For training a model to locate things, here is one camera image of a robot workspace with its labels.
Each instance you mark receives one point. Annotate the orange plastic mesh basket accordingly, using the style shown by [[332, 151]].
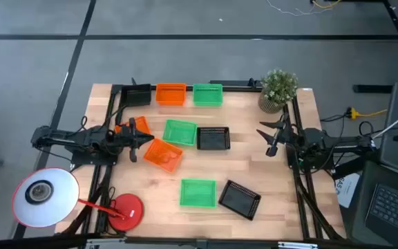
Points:
[[162, 155], [143, 125], [170, 94]]

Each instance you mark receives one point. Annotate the black crossbar with silver brackets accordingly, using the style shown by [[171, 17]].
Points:
[[219, 243]]

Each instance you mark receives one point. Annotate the white printed paper sheet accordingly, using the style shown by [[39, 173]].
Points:
[[347, 190]]

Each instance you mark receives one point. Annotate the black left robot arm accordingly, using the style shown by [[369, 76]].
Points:
[[81, 140]]

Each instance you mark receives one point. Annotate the small potted green plant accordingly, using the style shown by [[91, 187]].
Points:
[[277, 88]]

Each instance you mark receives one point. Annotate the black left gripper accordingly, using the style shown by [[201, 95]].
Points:
[[128, 138]]

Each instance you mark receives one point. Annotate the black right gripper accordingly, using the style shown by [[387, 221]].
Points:
[[285, 136]]

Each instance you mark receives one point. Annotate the green plastic mesh basket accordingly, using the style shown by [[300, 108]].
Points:
[[198, 193], [180, 132], [207, 94]]

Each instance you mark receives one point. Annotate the black plastic mesh basket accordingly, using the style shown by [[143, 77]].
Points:
[[213, 138], [136, 95], [239, 200]]

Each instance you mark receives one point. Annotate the black aluminium table frame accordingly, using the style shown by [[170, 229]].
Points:
[[300, 204]]

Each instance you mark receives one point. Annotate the thin white rod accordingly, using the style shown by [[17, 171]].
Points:
[[396, 122]]

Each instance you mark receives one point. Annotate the black floor bar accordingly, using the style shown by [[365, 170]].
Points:
[[371, 89]]

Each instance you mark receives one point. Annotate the red desk lamp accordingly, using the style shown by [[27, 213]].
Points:
[[54, 197]]

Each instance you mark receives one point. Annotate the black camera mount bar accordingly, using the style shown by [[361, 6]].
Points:
[[230, 83]]

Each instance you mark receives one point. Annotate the black laptop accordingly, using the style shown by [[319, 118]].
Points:
[[392, 207]]

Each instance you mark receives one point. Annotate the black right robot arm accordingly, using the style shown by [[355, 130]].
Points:
[[323, 141]]

